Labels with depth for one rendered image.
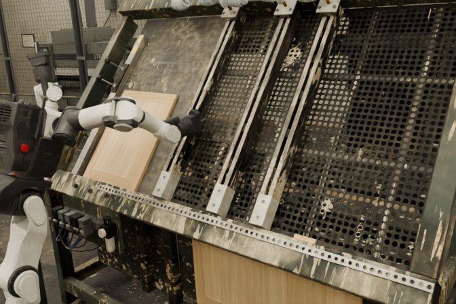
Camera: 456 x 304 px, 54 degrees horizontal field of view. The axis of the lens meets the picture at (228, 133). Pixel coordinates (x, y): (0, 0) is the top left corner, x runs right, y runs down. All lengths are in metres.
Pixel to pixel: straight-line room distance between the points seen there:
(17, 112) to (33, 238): 0.58
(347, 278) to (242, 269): 0.72
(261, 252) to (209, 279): 0.69
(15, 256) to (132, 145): 0.77
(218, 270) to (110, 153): 0.87
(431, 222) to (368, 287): 0.30
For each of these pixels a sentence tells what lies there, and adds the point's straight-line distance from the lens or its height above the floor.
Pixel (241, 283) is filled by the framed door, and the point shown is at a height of 0.47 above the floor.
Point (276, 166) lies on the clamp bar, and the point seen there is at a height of 1.11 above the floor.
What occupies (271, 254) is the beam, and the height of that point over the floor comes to 0.85.
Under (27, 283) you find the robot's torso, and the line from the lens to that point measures 2.29.
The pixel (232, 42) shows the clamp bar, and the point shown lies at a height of 1.59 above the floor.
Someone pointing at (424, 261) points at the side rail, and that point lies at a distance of 1.60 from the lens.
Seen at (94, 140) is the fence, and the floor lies 1.06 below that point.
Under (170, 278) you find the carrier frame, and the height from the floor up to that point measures 0.37.
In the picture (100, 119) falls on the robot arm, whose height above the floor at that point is 1.35.
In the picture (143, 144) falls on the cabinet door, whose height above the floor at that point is 1.09.
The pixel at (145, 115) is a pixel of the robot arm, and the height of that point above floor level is 1.35.
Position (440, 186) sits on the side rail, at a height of 1.14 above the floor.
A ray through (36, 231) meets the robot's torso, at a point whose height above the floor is 0.83.
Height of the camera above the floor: 1.72
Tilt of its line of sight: 15 degrees down
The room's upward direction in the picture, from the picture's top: 3 degrees counter-clockwise
